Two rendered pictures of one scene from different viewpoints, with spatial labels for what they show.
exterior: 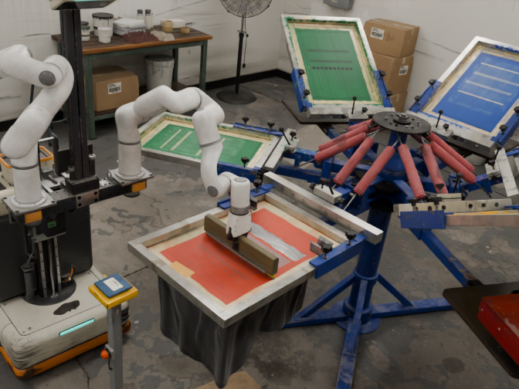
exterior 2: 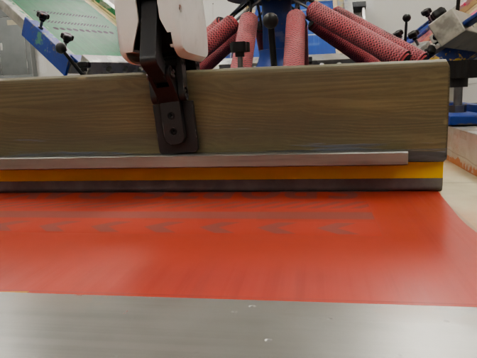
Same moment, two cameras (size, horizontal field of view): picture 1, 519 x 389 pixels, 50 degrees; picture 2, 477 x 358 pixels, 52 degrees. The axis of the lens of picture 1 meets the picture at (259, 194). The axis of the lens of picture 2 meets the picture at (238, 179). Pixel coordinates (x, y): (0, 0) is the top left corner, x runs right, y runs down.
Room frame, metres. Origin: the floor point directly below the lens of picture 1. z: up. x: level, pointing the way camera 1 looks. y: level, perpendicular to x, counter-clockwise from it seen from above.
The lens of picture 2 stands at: (1.49, 0.24, 1.04)
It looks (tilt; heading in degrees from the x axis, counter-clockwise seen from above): 10 degrees down; 327
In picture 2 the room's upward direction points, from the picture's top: 2 degrees counter-clockwise
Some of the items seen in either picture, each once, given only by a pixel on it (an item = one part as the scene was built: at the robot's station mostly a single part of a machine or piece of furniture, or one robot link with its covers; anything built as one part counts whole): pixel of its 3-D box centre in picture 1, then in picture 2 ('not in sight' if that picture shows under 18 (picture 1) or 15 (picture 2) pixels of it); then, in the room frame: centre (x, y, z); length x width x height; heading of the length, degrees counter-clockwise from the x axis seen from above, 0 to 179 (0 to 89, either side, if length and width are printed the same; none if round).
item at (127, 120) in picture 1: (130, 122); not in sight; (2.13, 0.57, 1.37); 0.13 x 0.10 x 0.16; 153
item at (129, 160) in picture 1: (127, 156); not in sight; (2.13, 0.58, 1.21); 0.16 x 0.13 x 0.15; 45
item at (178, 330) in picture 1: (191, 319); not in sight; (1.69, 0.22, 0.74); 0.45 x 0.03 x 0.43; 48
